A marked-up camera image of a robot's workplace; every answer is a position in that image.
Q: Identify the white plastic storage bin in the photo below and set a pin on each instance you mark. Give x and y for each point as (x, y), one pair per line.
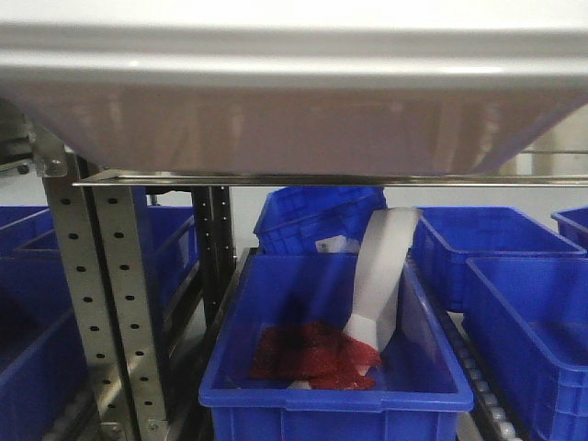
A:
(293, 132)

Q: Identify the white bin lid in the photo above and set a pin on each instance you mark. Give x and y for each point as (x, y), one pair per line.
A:
(298, 44)

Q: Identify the tilted blue bin behind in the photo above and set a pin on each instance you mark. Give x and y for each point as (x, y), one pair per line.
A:
(310, 220)

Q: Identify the right rear blue bin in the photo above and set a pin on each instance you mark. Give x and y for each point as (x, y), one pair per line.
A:
(447, 236)

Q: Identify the steel shelf front beam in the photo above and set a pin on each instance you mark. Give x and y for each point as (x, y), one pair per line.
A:
(126, 178)

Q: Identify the perforated steel shelf upright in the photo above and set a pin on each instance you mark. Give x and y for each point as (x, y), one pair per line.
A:
(104, 235)

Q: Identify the front centre blue bin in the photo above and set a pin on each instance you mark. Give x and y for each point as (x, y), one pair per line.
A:
(420, 388)

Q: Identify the right front blue bin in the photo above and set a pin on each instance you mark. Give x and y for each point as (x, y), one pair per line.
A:
(528, 319)

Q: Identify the left rear blue bin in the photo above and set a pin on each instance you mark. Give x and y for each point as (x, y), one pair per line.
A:
(30, 252)

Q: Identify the far right blue bin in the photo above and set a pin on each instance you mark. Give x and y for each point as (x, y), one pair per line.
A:
(572, 224)

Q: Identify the left front blue bin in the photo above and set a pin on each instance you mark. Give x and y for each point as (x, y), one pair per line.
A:
(42, 359)

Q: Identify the white plastic sheet roll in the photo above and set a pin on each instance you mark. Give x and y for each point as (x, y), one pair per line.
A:
(379, 266)

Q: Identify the red mesh bag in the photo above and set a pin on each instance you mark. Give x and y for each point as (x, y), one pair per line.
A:
(315, 352)

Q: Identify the roller conveyor track right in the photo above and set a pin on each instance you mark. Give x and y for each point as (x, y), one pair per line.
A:
(492, 417)

